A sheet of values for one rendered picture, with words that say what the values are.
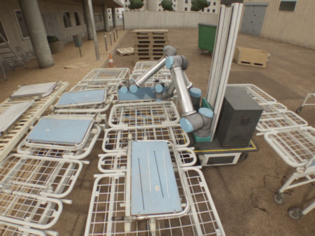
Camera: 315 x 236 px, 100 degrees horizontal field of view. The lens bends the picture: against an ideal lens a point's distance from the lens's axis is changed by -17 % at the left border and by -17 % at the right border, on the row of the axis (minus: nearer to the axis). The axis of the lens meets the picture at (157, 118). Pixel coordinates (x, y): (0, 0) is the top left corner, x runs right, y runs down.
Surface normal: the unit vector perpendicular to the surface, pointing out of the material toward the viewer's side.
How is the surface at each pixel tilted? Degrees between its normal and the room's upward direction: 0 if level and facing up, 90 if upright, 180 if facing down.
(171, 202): 5
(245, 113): 90
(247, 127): 90
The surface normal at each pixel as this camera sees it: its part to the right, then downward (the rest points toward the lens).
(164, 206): 0.08, -0.82
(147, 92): 0.11, 0.57
